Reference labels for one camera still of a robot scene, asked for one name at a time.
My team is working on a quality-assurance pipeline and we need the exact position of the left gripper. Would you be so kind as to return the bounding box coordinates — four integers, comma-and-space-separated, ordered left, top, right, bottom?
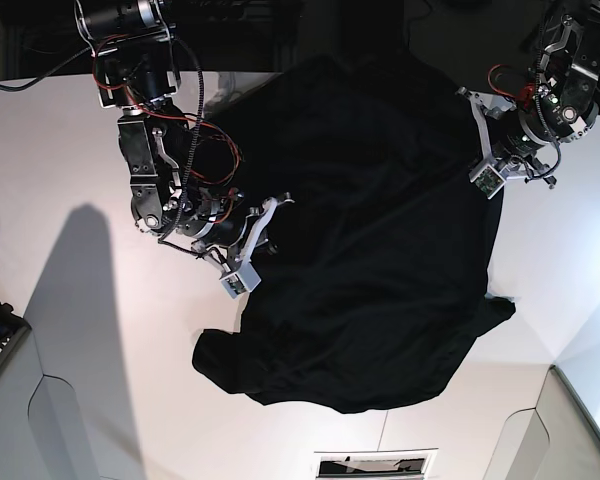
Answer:
457, 87, 559, 189

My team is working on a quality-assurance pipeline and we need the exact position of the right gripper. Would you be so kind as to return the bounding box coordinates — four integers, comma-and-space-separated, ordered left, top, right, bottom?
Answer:
191, 192, 294, 273

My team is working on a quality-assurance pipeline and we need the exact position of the black t-shirt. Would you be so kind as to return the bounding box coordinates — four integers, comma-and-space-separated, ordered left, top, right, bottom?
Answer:
192, 53, 516, 414

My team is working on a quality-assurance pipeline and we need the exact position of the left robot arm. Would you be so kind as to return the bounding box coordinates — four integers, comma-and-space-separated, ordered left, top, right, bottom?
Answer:
457, 1, 600, 198

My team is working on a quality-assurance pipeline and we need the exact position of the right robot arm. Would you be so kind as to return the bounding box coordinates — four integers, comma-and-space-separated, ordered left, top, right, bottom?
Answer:
74, 1, 292, 278

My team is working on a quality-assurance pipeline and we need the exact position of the printed paper sheet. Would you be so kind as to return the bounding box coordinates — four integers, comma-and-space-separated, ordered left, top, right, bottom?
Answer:
314, 449, 438, 480

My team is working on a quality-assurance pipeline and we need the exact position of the grey panel at right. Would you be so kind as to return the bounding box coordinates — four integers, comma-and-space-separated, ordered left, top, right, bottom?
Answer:
484, 366, 600, 480

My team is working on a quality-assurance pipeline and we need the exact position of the grey bin at left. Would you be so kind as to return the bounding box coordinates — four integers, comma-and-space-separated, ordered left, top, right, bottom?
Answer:
0, 301, 100, 479

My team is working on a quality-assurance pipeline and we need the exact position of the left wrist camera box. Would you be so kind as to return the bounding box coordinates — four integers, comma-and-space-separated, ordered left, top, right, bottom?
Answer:
469, 159, 506, 199

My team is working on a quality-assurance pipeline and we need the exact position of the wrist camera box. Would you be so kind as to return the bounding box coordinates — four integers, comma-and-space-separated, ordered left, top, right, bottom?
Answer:
469, 159, 506, 199
220, 262, 261, 299

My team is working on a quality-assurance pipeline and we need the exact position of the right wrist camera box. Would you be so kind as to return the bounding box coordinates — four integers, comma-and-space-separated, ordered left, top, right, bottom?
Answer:
220, 262, 261, 299

